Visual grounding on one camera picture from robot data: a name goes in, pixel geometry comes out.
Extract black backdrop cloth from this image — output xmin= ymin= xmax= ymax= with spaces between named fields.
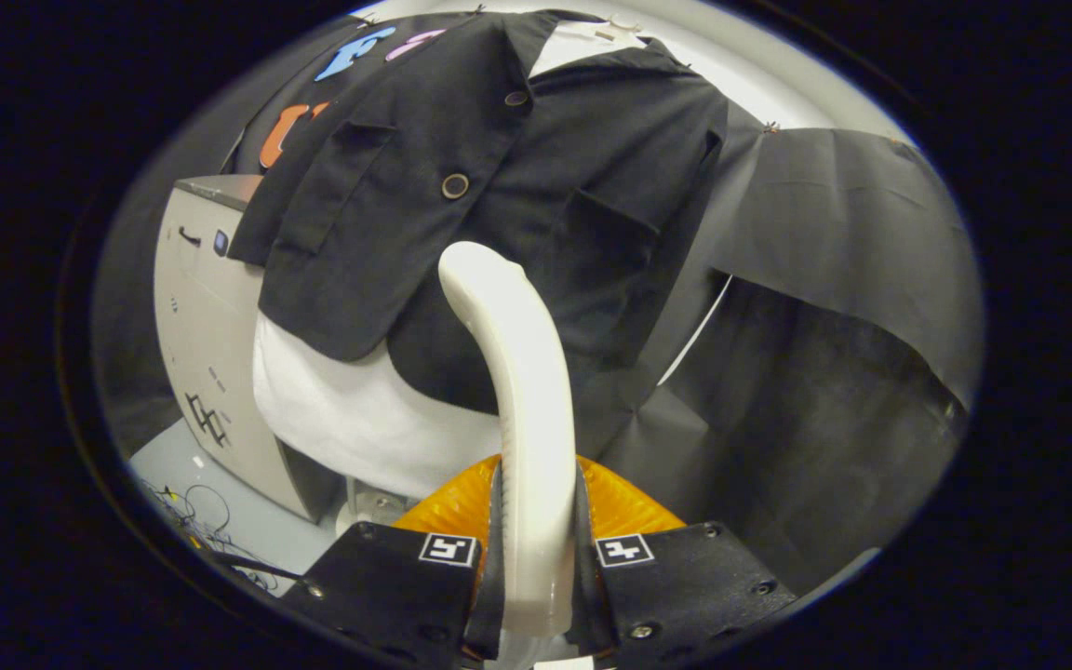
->
xmin=94 ymin=11 xmax=984 ymax=596

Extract thin white cable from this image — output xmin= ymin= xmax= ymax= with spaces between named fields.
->
xmin=657 ymin=273 xmax=734 ymax=385

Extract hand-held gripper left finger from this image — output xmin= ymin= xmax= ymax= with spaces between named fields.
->
xmin=280 ymin=454 xmax=506 ymax=663

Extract black floor cables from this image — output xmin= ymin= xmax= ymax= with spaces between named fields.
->
xmin=141 ymin=479 xmax=300 ymax=592

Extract black suit jacket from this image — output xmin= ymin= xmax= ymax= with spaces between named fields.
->
xmin=227 ymin=9 xmax=730 ymax=415

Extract white mannequin torso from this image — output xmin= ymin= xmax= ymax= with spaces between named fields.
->
xmin=252 ymin=20 xmax=649 ymax=499

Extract metal mannequin stand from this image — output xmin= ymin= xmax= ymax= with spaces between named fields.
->
xmin=336 ymin=475 xmax=416 ymax=536

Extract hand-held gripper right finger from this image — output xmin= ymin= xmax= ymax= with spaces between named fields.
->
xmin=576 ymin=454 xmax=797 ymax=663

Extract grey cabinet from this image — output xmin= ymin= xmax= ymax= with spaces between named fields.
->
xmin=153 ymin=174 xmax=342 ymax=524

